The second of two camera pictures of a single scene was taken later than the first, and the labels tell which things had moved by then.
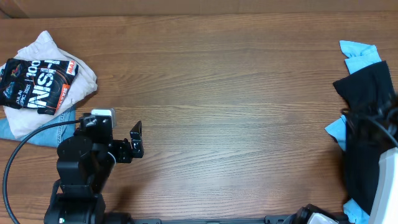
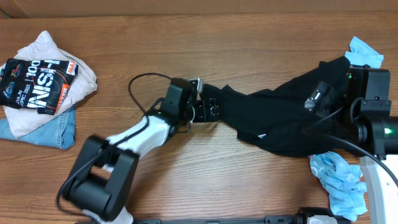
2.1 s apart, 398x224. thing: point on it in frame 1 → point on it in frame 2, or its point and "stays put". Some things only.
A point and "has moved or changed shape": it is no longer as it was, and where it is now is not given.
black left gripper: x=125 y=154 → x=203 y=116
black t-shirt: x=371 y=101 has moved or changed shape
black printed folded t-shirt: x=40 y=85 stays put
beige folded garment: x=21 y=121 stays put
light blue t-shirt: x=357 y=55 has moved or changed shape
